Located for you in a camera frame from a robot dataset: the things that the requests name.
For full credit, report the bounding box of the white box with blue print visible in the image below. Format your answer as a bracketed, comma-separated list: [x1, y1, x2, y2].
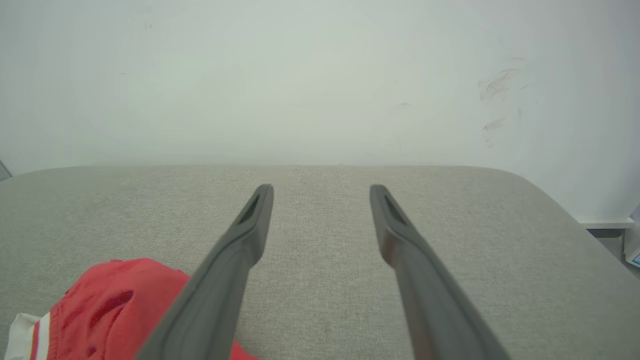
[622, 206, 640, 269]

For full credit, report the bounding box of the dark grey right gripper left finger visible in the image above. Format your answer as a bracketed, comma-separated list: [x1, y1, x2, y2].
[135, 183, 275, 360]

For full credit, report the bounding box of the white baseboard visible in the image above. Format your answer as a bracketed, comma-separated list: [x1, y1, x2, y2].
[577, 217, 637, 231]

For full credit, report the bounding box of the red basketball jersey white trim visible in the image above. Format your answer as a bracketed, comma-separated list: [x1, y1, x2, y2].
[2, 257, 259, 360]

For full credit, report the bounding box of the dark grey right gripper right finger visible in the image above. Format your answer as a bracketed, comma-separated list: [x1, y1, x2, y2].
[369, 184, 512, 360]

